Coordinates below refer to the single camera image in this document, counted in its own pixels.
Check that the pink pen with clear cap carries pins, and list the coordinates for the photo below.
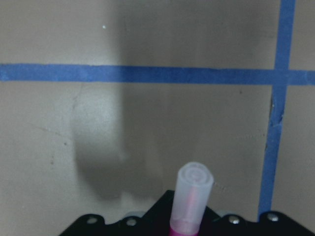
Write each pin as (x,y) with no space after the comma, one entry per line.
(193,188)

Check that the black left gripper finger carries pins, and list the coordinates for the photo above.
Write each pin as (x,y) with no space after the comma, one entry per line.
(270,223)
(94,225)

